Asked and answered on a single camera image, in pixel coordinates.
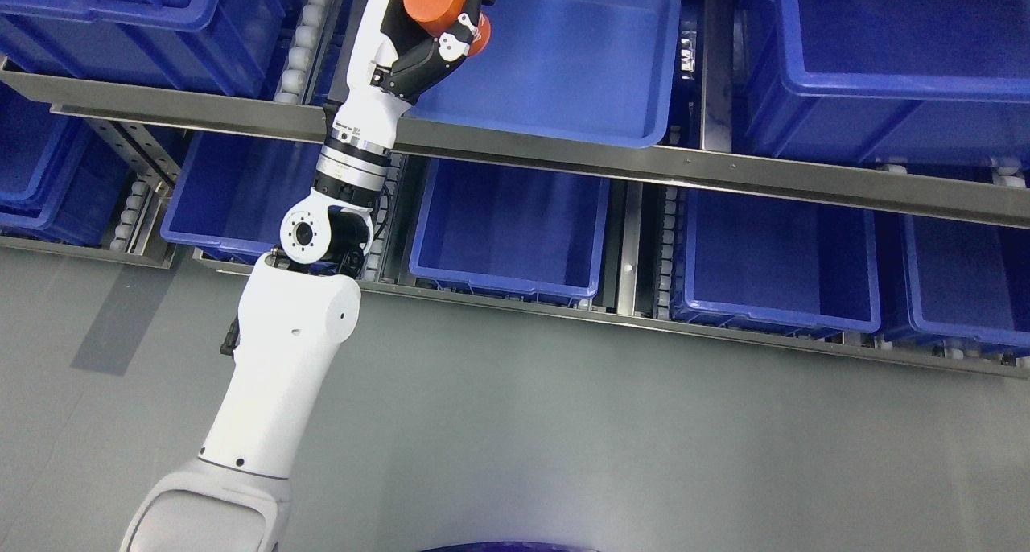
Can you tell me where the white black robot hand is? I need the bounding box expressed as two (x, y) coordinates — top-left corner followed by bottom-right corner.
(324, 0), (474, 154)

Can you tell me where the orange cylindrical capacitor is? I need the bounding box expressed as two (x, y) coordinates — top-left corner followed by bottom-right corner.
(402, 0), (494, 56)

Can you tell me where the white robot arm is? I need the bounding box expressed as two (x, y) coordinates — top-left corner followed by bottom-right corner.
(119, 122), (396, 551)

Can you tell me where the blue bin top left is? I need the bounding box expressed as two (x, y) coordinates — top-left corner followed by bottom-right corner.
(2, 0), (290, 97)

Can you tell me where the blue shallow tray bin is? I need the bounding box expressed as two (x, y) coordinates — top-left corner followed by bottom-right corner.
(409, 0), (681, 149)

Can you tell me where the blue bin lower left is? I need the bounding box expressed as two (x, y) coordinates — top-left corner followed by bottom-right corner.
(159, 133), (320, 266)

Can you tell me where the blue bin lower middle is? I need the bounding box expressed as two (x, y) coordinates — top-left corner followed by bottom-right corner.
(408, 159), (610, 307)

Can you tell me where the blue bin far left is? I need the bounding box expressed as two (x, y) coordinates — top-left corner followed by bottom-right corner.
(1, 84), (131, 247)

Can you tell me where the blue bin lower right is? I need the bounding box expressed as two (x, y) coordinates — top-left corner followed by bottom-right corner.
(670, 189), (880, 340)

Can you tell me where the blue bin top right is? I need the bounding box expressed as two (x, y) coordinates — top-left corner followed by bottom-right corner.
(736, 0), (1029, 168)

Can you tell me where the blue bin far right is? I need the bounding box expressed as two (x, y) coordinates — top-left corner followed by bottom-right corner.
(876, 213), (1029, 356)

